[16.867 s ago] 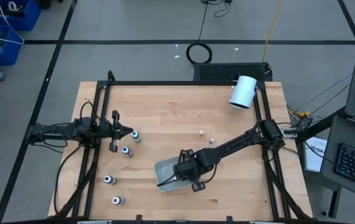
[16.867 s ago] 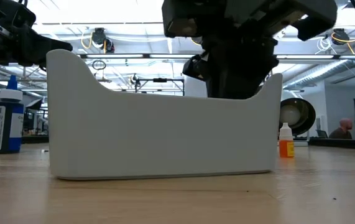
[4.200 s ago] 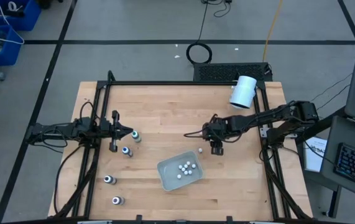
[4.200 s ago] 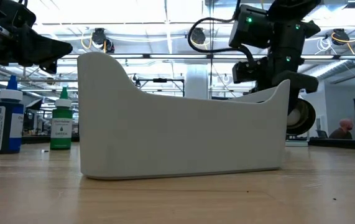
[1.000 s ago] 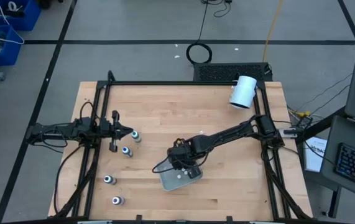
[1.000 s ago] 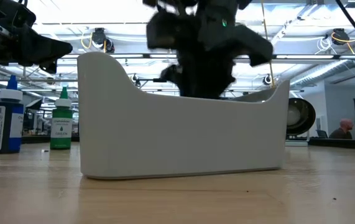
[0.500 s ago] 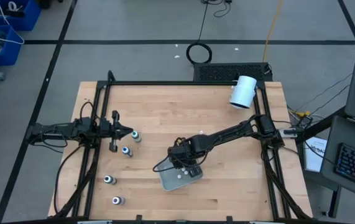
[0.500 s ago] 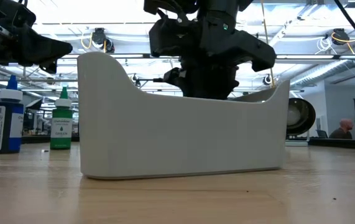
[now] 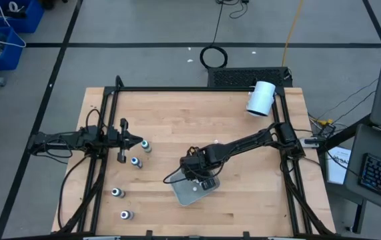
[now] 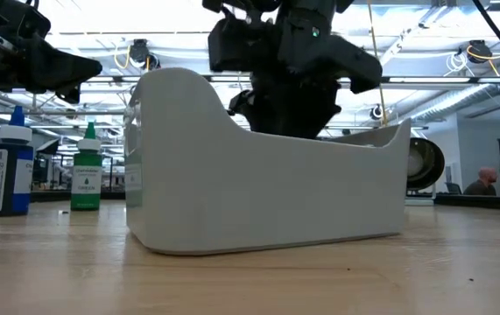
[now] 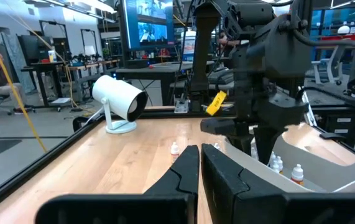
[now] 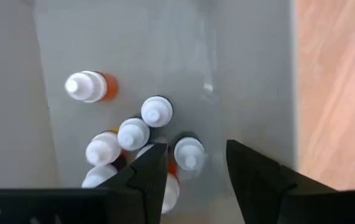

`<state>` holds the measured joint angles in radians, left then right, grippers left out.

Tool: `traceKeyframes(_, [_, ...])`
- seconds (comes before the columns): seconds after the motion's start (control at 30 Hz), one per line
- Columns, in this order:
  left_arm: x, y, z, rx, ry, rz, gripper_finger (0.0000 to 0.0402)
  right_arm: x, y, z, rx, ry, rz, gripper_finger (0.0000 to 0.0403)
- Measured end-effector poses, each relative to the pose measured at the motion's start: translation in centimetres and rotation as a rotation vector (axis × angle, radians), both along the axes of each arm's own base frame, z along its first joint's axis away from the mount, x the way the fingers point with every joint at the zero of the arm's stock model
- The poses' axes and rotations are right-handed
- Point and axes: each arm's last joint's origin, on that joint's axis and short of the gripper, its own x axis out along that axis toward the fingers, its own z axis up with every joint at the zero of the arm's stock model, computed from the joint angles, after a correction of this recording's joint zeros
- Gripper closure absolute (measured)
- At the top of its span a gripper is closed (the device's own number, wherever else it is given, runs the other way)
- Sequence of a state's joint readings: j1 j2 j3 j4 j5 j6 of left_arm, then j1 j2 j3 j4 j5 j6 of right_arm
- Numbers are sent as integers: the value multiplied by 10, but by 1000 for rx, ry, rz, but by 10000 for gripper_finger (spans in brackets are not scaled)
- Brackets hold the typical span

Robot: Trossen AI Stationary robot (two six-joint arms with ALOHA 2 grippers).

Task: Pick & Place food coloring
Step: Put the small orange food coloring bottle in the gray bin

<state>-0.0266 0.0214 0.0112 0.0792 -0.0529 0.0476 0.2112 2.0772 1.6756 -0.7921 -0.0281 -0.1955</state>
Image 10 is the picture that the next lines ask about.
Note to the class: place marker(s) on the white cylinder with dark opening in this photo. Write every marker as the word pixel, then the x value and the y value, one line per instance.
pixel 427 164

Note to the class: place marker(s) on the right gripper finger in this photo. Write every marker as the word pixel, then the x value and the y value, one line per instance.
pixel 295 107
pixel 243 105

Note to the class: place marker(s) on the large green food coloring bottle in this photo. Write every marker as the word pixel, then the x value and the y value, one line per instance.
pixel 86 184

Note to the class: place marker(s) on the person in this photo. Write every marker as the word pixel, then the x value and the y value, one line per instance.
pixel 479 188

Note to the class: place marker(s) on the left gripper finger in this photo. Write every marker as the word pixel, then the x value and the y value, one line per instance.
pixel 63 79
pixel 65 61

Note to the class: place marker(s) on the white plastic storage bin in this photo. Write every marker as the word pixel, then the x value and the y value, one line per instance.
pixel 254 197

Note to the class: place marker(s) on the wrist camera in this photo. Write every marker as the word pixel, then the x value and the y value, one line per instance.
pixel 232 44
pixel 17 19

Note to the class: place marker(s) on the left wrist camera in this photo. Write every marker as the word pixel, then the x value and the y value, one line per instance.
pixel 17 19

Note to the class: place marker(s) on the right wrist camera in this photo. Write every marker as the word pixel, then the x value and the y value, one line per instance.
pixel 232 44

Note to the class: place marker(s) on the large blue food coloring bottle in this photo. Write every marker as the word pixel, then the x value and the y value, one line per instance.
pixel 11 184

